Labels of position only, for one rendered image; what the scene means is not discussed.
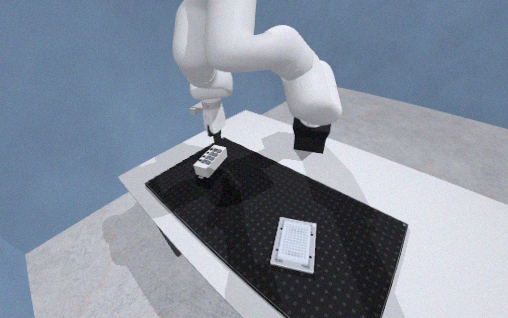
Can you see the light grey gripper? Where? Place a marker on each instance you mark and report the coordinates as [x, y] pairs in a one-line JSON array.
[[214, 121]]

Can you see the white operator panel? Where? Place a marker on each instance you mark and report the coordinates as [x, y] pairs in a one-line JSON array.
[[213, 158]]

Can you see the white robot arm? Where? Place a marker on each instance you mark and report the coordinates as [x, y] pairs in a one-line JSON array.
[[230, 46]]

